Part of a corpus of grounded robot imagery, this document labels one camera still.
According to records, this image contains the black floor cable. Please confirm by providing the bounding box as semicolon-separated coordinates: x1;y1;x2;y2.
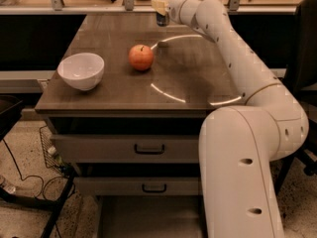
1;138;75;201

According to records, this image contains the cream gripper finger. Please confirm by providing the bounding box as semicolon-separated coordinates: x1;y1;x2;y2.
151;0;168;16

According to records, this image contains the black office chair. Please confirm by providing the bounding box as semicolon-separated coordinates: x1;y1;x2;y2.
274;0;317;193

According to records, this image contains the redbull can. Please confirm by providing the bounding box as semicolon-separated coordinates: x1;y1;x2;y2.
154;0;171;28

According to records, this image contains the wire mesh basket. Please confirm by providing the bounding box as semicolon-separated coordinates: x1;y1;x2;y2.
40;126;67;176

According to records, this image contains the lower grey drawer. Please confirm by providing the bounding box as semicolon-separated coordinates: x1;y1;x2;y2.
74;178;201;196

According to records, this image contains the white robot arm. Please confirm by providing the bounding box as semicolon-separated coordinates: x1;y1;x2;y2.
152;0;309;238

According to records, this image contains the upper grey drawer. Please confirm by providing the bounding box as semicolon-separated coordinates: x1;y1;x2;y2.
52;135;198;164

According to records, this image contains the white bowl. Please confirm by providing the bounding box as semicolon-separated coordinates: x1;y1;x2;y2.
57;53;105;91

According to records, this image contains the grey drawer cabinet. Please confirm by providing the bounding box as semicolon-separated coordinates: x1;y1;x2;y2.
36;13;241;238

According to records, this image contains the red apple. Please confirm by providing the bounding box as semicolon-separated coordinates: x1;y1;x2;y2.
128;45;154;71

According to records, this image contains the grey drawer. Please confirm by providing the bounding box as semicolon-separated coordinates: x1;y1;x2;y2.
52;135;198;164
74;178;201;196

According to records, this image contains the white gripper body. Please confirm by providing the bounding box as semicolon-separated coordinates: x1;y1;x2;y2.
167;0;199;26

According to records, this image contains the black stand at left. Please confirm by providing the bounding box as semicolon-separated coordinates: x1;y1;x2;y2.
0;94;76;238

